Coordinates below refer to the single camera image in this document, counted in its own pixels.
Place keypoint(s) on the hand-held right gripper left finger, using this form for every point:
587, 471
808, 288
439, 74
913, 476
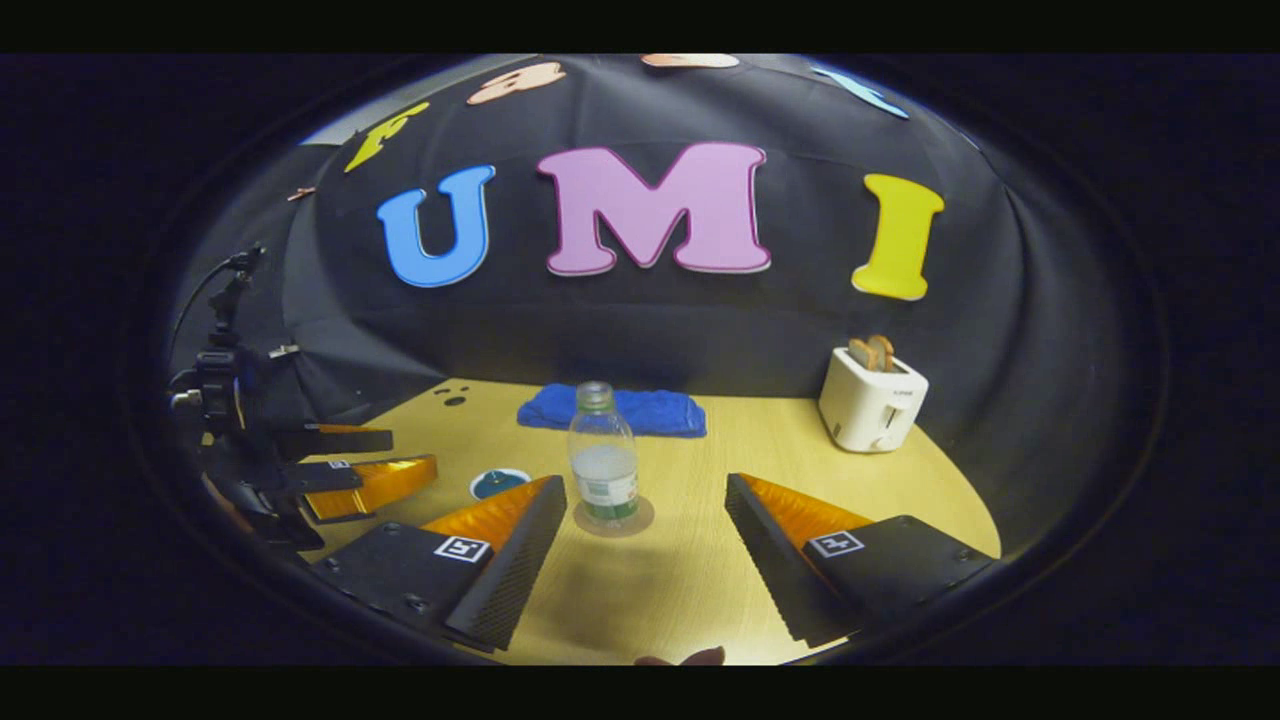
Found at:
520, 580

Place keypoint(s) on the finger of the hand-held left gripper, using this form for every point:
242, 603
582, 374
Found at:
340, 442
335, 478

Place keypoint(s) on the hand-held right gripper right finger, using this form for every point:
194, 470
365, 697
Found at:
770, 570

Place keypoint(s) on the white teacup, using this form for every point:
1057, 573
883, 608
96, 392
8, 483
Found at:
477, 490

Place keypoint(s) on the round brown coaster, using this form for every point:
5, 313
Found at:
645, 518

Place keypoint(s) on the clear plastic water bottle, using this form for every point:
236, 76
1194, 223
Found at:
604, 470

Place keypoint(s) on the white toaster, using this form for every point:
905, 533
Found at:
870, 405

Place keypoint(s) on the blue towel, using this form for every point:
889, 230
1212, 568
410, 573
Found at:
660, 410

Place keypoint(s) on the toast slice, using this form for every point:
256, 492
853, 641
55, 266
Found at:
859, 354
884, 350

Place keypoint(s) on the black backdrop cloth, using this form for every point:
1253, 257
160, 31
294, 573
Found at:
650, 320

